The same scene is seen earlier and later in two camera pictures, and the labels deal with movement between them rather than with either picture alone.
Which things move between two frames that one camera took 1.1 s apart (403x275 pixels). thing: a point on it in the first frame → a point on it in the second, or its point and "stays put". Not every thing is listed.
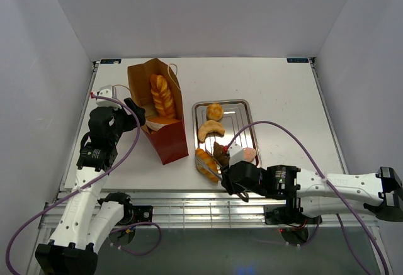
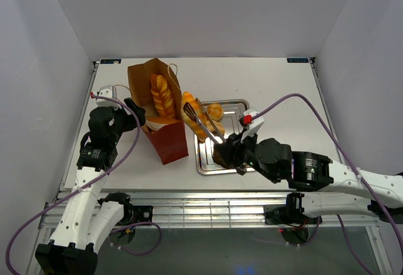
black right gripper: [231, 187] → [233, 147]
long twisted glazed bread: [162, 95] stays put
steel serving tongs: [206, 161] → [189, 111]
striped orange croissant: [206, 165] → [189, 99]
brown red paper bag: [153, 87] stays put
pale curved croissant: [210, 127] stays put
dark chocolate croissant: [221, 157] stays put
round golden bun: [215, 111] stays put
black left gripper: [139, 112] stays put
